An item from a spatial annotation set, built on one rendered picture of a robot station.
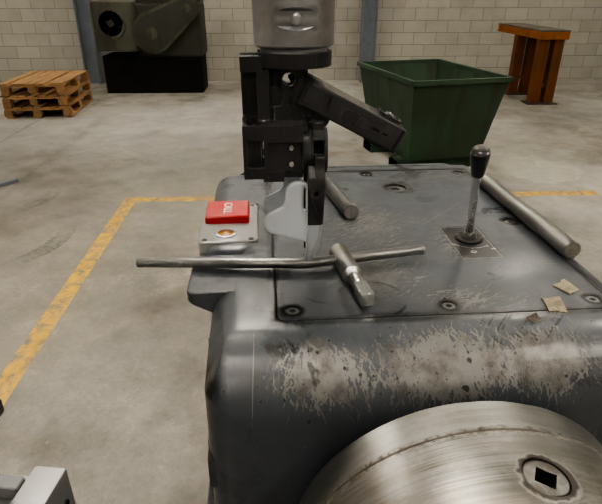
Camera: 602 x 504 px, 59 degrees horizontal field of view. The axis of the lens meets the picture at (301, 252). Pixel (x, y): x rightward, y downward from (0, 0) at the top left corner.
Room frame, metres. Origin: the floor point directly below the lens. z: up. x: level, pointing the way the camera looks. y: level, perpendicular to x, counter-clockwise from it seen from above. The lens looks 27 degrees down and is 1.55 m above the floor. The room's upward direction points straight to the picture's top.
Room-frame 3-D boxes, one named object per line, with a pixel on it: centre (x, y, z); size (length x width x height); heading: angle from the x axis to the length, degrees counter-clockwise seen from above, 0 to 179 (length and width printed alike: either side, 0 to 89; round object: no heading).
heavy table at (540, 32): (8.71, -3.48, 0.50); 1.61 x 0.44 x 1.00; 2
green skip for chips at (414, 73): (5.27, -1.20, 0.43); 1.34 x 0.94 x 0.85; 14
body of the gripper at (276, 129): (0.53, 0.01, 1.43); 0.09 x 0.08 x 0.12; 94
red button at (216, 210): (0.71, 0.10, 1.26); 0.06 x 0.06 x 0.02; 4
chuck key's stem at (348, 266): (0.51, -0.06, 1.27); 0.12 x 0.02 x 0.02; 12
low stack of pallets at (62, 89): (7.61, 3.49, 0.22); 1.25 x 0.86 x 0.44; 5
